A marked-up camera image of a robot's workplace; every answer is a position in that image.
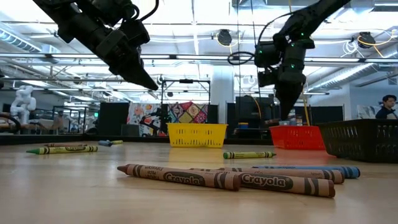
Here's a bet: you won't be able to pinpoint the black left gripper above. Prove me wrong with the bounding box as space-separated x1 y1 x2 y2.
95 29 159 91

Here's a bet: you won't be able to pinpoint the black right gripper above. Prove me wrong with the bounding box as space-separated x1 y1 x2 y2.
275 39 315 121

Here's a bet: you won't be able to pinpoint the brown Crayola crayon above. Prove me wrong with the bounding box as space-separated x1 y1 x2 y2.
116 163 242 192
44 142 89 149
217 166 346 185
188 167 336 198

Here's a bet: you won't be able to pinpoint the white stacked containers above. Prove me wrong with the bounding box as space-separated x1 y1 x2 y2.
292 110 304 126

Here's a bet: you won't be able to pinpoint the floral patterned cloth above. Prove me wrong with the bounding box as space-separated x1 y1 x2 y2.
126 102 162 137

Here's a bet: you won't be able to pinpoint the black partition panel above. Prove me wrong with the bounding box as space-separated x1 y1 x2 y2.
98 101 130 136
310 105 345 126

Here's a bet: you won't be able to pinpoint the red plastic basket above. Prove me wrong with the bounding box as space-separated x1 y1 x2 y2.
269 124 326 151

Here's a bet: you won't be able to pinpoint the black cabinet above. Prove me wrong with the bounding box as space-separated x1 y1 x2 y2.
226 95 280 140

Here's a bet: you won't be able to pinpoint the black speaker box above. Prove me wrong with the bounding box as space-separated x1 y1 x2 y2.
120 124 140 137

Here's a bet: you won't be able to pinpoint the colourful patchwork quilt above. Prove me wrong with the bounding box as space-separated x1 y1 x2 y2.
167 101 209 124

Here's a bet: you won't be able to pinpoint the long ceiling light strip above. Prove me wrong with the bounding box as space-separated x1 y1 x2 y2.
0 52 398 63

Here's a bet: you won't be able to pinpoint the black plastic basket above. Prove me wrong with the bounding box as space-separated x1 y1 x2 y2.
316 118 398 164

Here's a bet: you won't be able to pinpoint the yellow plastic basket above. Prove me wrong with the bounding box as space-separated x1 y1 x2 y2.
166 123 229 149

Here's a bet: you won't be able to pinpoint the person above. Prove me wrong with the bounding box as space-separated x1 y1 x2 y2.
375 94 398 120
51 109 68 133

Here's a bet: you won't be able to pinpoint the white humanoid robot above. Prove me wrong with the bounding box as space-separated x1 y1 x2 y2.
9 85 37 126

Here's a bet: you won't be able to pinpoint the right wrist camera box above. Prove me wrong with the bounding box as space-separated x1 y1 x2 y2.
256 67 280 88

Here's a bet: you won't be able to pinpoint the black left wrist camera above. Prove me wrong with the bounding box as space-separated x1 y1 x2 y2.
119 18 151 48

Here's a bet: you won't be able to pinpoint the black camera rig frame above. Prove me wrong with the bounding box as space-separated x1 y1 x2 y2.
159 78 211 125

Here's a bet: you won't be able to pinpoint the black aluminium table frame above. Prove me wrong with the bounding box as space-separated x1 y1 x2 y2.
0 133 277 146

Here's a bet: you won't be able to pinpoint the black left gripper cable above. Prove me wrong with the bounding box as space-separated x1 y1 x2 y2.
123 0 160 24

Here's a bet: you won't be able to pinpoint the black right gripper cable loop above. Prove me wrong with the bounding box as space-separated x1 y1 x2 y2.
227 50 256 67

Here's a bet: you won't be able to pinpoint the black hanging cable with coil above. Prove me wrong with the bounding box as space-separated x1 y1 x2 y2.
250 0 262 100

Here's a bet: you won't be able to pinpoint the white wall poster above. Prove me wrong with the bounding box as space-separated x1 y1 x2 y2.
356 105 379 120

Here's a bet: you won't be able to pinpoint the thin black hanging cable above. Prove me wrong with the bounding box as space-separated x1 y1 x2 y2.
236 0 241 103

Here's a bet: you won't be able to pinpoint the black ceiling cord reel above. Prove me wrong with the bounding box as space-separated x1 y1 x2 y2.
357 30 376 50
216 29 233 47

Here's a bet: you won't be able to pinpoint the ribbed ceiling air duct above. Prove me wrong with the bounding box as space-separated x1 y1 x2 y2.
0 27 43 53

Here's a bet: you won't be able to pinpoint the black curved hose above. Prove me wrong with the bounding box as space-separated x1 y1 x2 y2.
0 112 22 135

